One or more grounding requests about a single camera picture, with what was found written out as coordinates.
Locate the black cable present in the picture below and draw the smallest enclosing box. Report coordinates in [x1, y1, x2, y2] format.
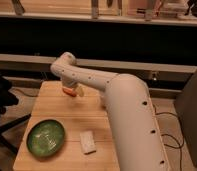
[154, 106, 186, 171]

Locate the white sponge block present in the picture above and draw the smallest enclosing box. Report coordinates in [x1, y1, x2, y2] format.
[80, 131, 96, 154]

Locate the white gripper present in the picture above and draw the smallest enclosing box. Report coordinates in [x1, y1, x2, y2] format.
[62, 80, 84, 97]

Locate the green glass bowl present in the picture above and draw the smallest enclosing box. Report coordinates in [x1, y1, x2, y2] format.
[26, 119, 65, 158]

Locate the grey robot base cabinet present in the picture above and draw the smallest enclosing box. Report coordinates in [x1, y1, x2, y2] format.
[174, 70, 197, 167]

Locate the orange pepper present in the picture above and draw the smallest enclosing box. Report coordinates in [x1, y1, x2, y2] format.
[62, 88, 76, 97]

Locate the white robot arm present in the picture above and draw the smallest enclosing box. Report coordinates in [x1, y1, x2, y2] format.
[50, 52, 171, 171]

